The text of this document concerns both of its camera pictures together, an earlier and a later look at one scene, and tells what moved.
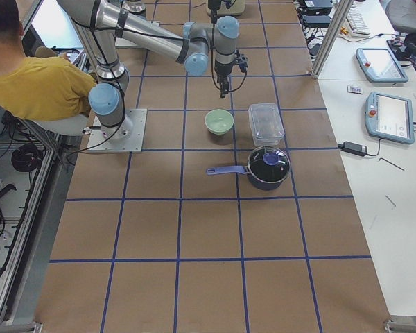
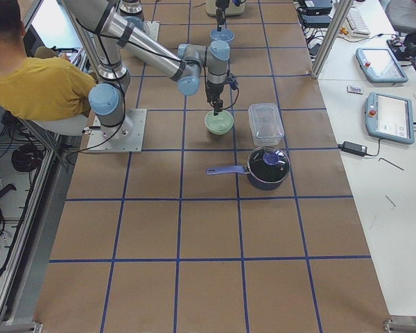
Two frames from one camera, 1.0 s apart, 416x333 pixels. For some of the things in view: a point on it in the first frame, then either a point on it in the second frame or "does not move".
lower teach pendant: x=390 y=117 does not move
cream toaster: x=237 y=8 does not move
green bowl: x=218 y=121 does not move
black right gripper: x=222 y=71 -> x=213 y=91
